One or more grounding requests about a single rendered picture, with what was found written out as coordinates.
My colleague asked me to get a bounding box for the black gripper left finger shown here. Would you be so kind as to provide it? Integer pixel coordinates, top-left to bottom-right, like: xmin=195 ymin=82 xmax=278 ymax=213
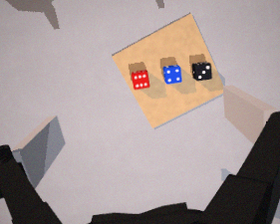
xmin=0 ymin=115 xmax=66 ymax=224

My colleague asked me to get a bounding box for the black die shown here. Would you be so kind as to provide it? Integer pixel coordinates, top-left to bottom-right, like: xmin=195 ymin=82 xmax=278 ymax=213
xmin=192 ymin=62 xmax=212 ymax=81

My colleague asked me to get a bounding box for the red die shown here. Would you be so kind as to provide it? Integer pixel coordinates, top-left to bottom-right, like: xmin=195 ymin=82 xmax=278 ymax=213
xmin=132 ymin=70 xmax=149 ymax=90

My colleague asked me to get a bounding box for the blue die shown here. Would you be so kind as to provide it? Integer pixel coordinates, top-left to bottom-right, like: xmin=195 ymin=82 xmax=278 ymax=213
xmin=163 ymin=65 xmax=182 ymax=85

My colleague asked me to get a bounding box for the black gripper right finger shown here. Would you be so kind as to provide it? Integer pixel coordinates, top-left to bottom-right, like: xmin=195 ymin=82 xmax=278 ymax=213
xmin=190 ymin=85 xmax=280 ymax=224

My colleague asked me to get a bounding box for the tan flat mat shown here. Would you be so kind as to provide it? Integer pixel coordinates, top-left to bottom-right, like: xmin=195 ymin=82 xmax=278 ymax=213
xmin=112 ymin=14 xmax=223 ymax=128

